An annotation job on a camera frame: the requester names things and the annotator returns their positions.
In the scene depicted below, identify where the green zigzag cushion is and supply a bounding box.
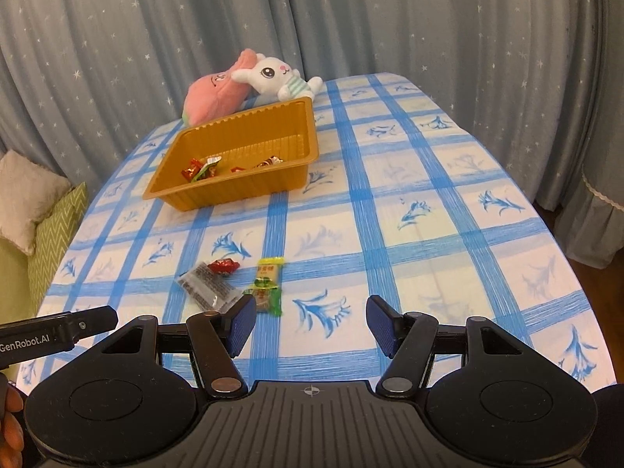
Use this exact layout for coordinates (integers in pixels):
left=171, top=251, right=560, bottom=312
left=28, top=183, right=90, bottom=312

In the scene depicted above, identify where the red orange snack packet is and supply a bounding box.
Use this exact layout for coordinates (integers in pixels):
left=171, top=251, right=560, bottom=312
left=256, top=155, right=282, bottom=168

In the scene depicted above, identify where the person's left hand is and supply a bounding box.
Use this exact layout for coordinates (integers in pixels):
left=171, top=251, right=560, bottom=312
left=0, top=385, right=24, bottom=468

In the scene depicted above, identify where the grey star curtain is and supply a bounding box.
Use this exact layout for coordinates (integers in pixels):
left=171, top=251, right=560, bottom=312
left=1, top=0, right=623, bottom=267

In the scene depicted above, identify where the white green snack packet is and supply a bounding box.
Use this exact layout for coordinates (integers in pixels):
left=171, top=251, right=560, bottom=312
left=190, top=155, right=222, bottom=183

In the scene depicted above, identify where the yellow candy packet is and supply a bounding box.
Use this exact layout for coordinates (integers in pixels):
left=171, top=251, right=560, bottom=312
left=254, top=257, right=285, bottom=289

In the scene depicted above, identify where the pink plush toy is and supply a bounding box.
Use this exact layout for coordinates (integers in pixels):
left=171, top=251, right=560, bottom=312
left=182, top=49, right=257, bottom=127

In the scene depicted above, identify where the beige cushion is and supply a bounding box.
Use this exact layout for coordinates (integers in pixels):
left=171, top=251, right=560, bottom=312
left=0, top=150, right=72, bottom=256

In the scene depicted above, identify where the white bunny plush toy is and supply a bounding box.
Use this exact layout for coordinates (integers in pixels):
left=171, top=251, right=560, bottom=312
left=230, top=53, right=324, bottom=101

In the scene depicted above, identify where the green clear candy packet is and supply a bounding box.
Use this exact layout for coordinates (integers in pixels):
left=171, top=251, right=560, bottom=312
left=244, top=277, right=282, bottom=317

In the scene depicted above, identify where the small red candy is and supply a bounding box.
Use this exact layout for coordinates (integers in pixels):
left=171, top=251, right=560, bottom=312
left=207, top=258, right=240, bottom=277

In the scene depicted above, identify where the blue checkered tablecloth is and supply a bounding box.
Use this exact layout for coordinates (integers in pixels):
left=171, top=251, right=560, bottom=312
left=40, top=73, right=615, bottom=390

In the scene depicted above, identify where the grey clear snack packet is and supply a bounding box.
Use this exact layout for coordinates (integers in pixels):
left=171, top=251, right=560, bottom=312
left=177, top=262, right=242, bottom=314

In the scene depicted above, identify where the red crinkled snack packet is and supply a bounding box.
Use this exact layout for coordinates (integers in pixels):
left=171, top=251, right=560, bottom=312
left=181, top=158, right=204, bottom=182

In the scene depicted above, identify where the orange plastic tray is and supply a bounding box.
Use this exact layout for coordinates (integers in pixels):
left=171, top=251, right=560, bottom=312
left=143, top=97, right=319, bottom=211

